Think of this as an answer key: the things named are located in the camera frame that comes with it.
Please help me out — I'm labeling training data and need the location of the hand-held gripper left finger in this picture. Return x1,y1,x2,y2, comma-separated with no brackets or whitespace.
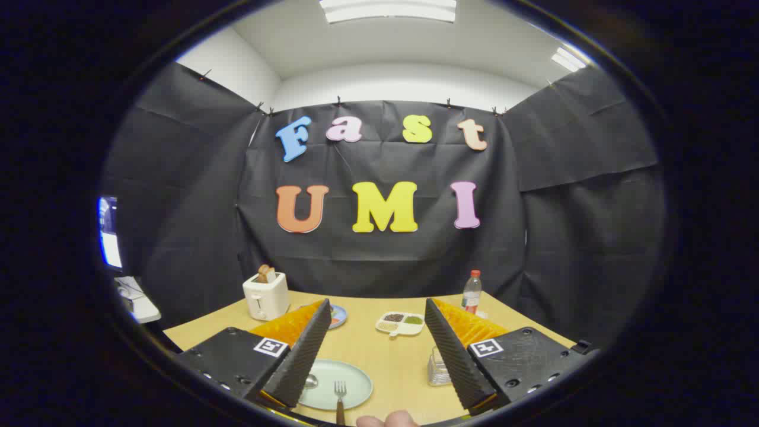
175,298,333,410

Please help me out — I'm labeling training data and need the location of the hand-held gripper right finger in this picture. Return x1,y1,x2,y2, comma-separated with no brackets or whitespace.
424,298,599,416

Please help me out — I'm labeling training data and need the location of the perforated metal basket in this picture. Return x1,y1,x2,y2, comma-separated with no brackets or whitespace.
427,346,454,387

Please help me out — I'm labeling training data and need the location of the pale green plate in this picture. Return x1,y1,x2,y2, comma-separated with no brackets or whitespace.
298,359,374,411

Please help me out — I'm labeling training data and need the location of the clear water bottle red cap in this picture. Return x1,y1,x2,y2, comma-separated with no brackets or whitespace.
461,270,483,315

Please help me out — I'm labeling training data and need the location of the white divided dish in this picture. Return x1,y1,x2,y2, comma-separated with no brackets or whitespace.
375,311,425,337

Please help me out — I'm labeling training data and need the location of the white toaster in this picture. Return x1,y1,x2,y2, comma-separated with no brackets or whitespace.
243,272,291,321

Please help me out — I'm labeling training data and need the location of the black backdrop cloth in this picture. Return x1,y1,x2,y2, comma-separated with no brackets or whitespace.
101,62,668,350

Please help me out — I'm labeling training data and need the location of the white side stand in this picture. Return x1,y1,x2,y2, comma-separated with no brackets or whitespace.
114,276,162,324

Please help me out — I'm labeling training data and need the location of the computer monitor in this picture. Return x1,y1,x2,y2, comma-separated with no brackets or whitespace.
98,196,123,272

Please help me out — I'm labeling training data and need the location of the small ceiling light panel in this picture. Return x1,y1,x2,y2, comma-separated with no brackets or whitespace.
551,46,588,73

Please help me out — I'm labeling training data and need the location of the wide ceiling light panel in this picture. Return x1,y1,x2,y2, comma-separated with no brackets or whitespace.
319,0,457,24

